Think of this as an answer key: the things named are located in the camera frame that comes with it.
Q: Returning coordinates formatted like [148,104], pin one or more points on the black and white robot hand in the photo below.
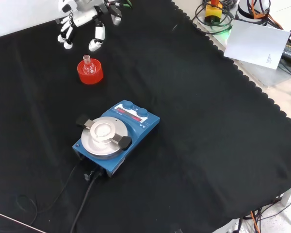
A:
[83,17]

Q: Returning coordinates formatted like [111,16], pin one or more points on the clear glass round-bottom flask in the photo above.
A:
[86,58]

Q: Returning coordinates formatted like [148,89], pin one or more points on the heater with blue base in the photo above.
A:
[145,128]

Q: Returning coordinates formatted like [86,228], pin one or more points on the yellow stop button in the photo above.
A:
[213,13]

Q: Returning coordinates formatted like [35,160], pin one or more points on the black bench cloth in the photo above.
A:
[196,121]

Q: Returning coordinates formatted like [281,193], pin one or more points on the pale board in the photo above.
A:
[254,43]

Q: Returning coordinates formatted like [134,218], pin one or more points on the grey metal plate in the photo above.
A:
[266,75]

